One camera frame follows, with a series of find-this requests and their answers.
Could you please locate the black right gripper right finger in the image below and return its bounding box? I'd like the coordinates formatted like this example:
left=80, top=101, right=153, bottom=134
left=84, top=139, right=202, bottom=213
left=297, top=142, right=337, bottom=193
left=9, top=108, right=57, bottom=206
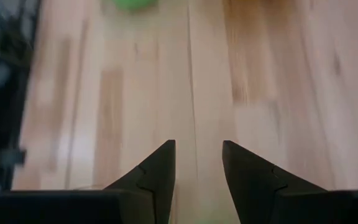
left=222, top=139, right=358, bottom=224

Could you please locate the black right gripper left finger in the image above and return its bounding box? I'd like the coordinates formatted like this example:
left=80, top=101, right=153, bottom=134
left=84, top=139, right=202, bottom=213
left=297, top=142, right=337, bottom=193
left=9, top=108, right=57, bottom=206
left=0, top=139, right=177, bottom=224

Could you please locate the green plastic bowl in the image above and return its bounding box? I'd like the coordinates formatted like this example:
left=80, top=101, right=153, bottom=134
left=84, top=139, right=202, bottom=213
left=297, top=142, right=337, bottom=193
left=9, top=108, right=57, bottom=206
left=112, top=0, right=158, bottom=12

